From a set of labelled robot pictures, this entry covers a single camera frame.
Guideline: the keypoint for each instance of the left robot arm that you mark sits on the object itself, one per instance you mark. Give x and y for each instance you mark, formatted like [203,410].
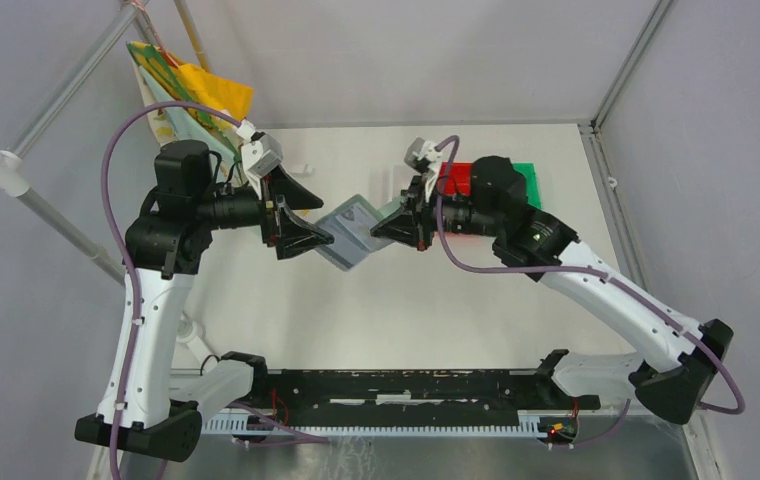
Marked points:
[139,412]

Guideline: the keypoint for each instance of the white pipe pole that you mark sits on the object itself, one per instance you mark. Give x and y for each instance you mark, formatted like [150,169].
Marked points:
[13,184]

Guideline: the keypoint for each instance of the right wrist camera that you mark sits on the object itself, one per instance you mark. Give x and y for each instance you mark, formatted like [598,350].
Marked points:
[424,157]

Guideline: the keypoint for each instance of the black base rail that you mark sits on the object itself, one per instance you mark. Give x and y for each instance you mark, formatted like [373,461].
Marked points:
[410,398]

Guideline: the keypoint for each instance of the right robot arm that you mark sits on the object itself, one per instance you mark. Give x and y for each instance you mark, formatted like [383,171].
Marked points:
[674,357]

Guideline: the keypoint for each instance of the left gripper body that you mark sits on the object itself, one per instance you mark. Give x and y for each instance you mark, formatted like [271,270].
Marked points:
[268,213]

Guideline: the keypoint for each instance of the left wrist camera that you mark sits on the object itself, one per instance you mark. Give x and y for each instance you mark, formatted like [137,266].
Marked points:
[260,155]

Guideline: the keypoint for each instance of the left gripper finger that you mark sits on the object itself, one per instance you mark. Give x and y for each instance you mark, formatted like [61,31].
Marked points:
[294,236]
[295,195]

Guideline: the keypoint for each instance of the clear plastic bin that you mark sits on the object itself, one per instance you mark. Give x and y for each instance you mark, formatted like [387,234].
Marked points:
[386,186]

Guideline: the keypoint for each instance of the green plastic bin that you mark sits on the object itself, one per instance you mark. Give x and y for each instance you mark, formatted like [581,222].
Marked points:
[528,171]

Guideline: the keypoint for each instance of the red plastic bin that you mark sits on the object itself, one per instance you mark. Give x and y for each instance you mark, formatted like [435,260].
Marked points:
[456,179]

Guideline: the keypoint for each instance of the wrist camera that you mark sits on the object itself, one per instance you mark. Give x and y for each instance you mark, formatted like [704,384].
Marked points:
[424,157]
[260,155]

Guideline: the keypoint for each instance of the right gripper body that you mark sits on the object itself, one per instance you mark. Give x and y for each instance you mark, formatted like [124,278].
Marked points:
[421,195]

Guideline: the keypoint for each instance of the patterned cloth bags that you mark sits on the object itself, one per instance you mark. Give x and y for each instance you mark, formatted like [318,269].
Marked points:
[161,82]

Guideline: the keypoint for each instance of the white printed card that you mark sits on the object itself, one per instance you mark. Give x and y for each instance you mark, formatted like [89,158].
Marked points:
[355,217]

